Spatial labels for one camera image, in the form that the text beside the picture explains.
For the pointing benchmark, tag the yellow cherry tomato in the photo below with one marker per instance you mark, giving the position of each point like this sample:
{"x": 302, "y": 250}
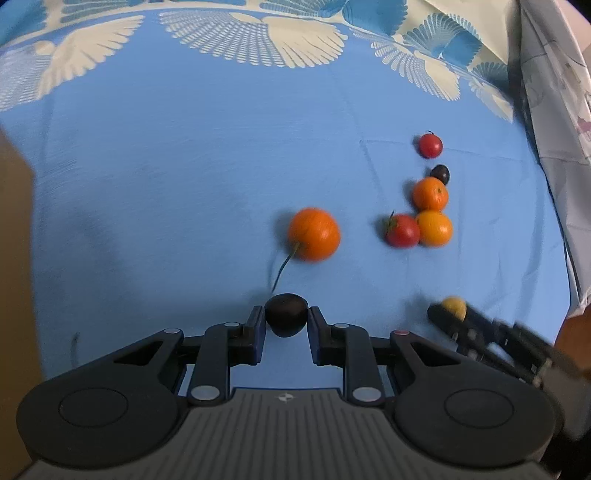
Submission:
{"x": 454, "y": 307}

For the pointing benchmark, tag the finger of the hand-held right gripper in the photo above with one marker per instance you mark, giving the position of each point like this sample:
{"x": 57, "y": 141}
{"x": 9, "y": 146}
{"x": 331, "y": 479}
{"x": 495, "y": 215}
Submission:
{"x": 498, "y": 325}
{"x": 450, "y": 325}

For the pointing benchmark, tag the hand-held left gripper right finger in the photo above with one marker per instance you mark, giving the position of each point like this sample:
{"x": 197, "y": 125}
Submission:
{"x": 316, "y": 337}

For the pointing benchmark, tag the blue fan-print bedsheet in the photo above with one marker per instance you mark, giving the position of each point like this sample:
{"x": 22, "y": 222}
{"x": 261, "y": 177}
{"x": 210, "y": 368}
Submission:
{"x": 184, "y": 161}

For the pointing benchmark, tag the orange cherry tomato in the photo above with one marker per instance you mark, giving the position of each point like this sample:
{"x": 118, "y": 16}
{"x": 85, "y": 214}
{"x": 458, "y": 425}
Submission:
{"x": 435, "y": 228}
{"x": 430, "y": 194}

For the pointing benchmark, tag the pale printed cloth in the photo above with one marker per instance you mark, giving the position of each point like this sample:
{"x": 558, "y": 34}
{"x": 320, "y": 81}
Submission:
{"x": 561, "y": 92}

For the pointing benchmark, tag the brown cardboard box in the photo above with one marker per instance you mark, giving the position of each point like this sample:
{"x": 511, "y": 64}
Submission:
{"x": 16, "y": 277}

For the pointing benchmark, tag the orange tomato with long stem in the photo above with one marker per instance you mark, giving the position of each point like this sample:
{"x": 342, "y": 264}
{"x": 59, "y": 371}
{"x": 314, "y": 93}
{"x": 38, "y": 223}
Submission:
{"x": 316, "y": 233}

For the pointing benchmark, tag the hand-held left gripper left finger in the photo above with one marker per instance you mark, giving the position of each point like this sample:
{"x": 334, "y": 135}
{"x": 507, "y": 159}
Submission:
{"x": 256, "y": 334}

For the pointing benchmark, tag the red cherry tomato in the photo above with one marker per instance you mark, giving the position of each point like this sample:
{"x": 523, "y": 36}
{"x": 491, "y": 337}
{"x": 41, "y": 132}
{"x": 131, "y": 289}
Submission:
{"x": 402, "y": 230}
{"x": 431, "y": 145}

